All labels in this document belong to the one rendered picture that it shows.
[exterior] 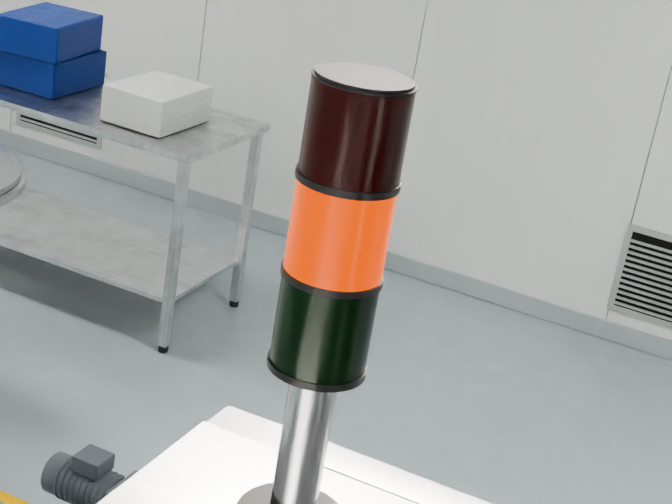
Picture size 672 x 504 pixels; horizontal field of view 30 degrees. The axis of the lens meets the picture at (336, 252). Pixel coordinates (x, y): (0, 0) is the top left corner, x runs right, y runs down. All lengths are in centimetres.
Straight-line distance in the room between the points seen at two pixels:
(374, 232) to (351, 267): 2
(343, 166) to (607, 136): 555
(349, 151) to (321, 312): 8
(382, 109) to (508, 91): 563
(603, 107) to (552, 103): 25
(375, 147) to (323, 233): 5
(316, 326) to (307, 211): 6
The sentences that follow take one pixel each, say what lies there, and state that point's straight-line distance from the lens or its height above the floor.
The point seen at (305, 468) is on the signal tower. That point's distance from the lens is 65.
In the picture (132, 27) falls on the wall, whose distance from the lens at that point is 708.
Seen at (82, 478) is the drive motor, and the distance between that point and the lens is 287.
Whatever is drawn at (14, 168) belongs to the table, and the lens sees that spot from 464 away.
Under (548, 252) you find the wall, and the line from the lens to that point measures 632.
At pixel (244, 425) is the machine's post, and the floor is 210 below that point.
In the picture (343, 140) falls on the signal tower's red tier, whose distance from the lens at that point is 56.
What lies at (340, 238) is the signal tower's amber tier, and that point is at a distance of 58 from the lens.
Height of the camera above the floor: 249
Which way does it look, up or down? 22 degrees down
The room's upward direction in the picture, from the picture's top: 10 degrees clockwise
